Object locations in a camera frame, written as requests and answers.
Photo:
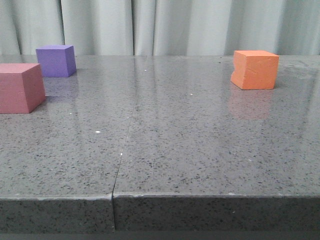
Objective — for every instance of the pink foam cube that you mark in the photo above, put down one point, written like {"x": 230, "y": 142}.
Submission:
{"x": 21, "y": 87}

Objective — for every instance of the pale grey-green curtain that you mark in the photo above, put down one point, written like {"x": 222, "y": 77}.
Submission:
{"x": 161, "y": 27}

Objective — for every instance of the purple foam cube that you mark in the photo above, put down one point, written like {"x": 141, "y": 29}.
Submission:
{"x": 56, "y": 60}

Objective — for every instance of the orange foam cube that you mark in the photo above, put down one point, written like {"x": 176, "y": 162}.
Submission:
{"x": 254, "y": 69}

